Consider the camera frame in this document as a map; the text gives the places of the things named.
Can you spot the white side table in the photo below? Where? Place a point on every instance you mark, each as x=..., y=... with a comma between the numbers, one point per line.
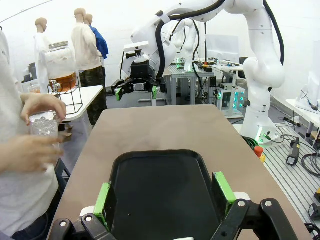
x=87, y=95

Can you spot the glass drink dispenser jar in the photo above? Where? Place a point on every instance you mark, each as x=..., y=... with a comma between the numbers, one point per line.
x=61, y=67

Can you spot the red emergency stop button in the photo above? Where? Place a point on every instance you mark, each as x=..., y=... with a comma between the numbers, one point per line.
x=258, y=151

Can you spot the person's left hand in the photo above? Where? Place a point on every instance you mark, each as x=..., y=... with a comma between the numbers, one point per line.
x=42, y=105

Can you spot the person's right hand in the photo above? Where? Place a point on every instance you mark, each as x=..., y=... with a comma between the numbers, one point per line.
x=35, y=155

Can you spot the control box with green lights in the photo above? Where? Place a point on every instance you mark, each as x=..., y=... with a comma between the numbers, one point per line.
x=231, y=100

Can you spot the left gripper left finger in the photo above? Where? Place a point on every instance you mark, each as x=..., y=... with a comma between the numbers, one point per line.
x=100, y=207

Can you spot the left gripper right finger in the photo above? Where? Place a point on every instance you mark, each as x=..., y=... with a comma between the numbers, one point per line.
x=225, y=192

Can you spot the aluminium frame table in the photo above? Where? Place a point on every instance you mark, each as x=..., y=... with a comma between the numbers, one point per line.
x=185, y=75

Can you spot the mannequin in blue shirt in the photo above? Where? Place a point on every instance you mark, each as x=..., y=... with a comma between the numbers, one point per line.
x=101, y=45

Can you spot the black handheld device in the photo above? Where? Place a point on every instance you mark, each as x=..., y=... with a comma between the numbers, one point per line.
x=293, y=152

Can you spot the mannequin in white coat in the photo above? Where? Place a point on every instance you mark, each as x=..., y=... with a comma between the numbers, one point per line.
x=41, y=47

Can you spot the tall clear iced cup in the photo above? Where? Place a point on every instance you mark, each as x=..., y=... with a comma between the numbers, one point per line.
x=35, y=89

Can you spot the short clear iced cup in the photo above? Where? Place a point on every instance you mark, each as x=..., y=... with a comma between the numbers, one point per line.
x=43, y=128

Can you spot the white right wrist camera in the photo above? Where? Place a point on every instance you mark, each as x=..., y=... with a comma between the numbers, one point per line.
x=136, y=48

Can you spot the black plastic serving tray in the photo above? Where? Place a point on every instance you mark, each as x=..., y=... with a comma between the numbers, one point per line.
x=162, y=190

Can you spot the white workbench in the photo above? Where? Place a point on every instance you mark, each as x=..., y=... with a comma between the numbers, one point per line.
x=303, y=112

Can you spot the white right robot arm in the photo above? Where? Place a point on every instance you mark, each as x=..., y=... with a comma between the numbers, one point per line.
x=262, y=62

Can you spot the mannequin in cream sweater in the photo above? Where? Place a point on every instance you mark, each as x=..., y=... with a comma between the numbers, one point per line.
x=85, y=50

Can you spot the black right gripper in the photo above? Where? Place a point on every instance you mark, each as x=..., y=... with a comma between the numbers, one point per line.
x=140, y=72

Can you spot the person in grey sweatshirt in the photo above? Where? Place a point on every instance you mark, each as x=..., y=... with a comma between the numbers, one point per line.
x=17, y=195

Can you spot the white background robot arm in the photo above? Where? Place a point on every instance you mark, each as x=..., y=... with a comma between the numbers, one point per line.
x=185, y=37

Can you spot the black stool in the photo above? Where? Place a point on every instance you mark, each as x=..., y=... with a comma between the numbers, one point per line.
x=62, y=177

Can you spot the person's right forearm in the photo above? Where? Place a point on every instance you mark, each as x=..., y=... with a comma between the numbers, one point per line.
x=6, y=157

